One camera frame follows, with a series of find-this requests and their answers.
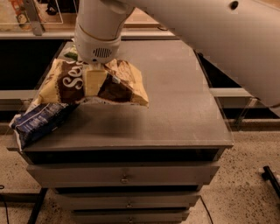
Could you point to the wooden desk in background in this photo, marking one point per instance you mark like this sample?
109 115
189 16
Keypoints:
139 19

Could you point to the blue chip bag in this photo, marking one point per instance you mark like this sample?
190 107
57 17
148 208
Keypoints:
39 121

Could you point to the brown chip bag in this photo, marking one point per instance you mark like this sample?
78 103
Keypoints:
64 84

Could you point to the grey metal rail post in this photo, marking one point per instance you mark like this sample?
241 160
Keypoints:
33 16

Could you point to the colourful item behind glass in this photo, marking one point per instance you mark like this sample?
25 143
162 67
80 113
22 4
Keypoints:
21 14

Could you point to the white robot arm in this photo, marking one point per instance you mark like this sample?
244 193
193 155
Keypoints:
240 37

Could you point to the top drawer knob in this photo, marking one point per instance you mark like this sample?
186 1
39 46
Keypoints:
124 179

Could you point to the black floor stand leg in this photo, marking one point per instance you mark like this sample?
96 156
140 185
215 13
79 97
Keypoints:
268 175

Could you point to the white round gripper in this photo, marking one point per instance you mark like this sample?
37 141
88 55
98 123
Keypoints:
94 48

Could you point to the green chip bag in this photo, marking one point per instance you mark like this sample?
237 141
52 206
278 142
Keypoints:
71 52

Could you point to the black bar on floor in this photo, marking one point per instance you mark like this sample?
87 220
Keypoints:
38 204

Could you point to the grey drawer cabinet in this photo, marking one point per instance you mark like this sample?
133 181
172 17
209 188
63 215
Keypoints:
169 150

